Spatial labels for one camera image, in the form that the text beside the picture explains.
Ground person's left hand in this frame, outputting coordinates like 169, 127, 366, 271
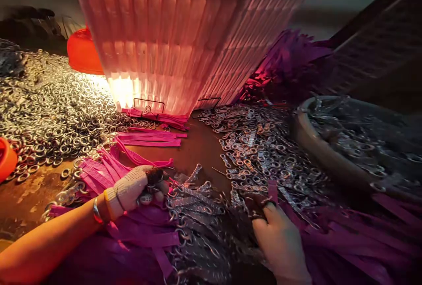
108, 165, 170, 222

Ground person's right hand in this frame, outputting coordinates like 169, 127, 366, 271
251, 200, 313, 285

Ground bundle of pink ringed straps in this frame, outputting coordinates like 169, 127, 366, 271
42, 137, 175, 221

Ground pile of flat metal clasps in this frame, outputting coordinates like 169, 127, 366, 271
197, 103, 334, 230

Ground pile of metal rings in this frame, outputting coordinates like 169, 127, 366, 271
0, 40, 172, 183

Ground orange plastic bowl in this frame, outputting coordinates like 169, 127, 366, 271
0, 137, 19, 184

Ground metal basin of clasps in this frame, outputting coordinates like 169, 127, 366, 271
289, 95, 422, 202

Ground red plastic basin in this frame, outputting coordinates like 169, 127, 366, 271
66, 26, 105, 76

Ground tall stack of pink ribbed plastic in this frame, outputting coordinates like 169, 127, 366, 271
68, 0, 327, 117

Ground flat stack of pink straps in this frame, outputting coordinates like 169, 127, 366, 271
116, 126, 188, 148

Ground pink straps under wire frame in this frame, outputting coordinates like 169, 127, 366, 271
120, 107, 191, 131

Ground pile of straps with clasps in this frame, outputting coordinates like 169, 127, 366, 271
49, 163, 422, 285

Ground black wire frame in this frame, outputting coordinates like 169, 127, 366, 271
133, 97, 166, 115
196, 97, 222, 111

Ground heap of purple straps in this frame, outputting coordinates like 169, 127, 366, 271
242, 29, 335, 108

